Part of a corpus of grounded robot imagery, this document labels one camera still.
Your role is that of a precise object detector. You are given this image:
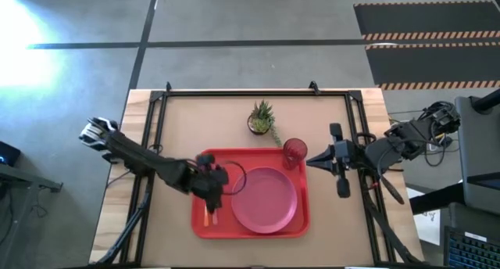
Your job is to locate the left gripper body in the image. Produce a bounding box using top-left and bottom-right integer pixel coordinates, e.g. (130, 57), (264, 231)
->
(191, 164), (231, 200)

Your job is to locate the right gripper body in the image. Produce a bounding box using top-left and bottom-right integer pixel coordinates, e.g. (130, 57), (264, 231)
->
(329, 122), (369, 199)

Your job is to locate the red translucent cup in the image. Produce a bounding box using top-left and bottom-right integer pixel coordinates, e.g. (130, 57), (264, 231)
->
(281, 138), (309, 171)

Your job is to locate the pink round plate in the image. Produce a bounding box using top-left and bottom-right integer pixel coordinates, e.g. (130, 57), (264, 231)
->
(230, 166), (298, 235)

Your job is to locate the red plastic tray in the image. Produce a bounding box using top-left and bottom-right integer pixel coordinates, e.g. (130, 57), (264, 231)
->
(190, 146), (312, 240)

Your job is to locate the succulent in black pot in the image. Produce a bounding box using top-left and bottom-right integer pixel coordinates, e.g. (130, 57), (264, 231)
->
(246, 99), (283, 148)

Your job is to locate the white paper sheet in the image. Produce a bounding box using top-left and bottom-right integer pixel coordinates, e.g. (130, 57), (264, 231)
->
(405, 186), (442, 246)

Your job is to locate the black orange-striped floor mat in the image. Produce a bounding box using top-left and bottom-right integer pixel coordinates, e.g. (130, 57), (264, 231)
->
(353, 1), (500, 41)
(365, 41), (500, 91)

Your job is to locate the black upright pole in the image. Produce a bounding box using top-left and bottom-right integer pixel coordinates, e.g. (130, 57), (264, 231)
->
(470, 88), (500, 114)

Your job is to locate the backlit keyboard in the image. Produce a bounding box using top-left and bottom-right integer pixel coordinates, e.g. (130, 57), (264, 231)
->
(444, 225), (500, 269)

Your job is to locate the black box with blue light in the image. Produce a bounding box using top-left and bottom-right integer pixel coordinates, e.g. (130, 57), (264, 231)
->
(0, 141), (21, 167)

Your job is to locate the black cable loop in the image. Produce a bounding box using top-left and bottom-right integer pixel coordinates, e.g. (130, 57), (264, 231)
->
(221, 160), (248, 196)

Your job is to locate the black cable bundle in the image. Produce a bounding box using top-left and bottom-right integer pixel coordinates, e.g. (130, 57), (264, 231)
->
(423, 134), (456, 168)

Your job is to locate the black aluminium table frame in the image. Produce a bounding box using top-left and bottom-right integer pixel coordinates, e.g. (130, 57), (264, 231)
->
(93, 88), (425, 267)

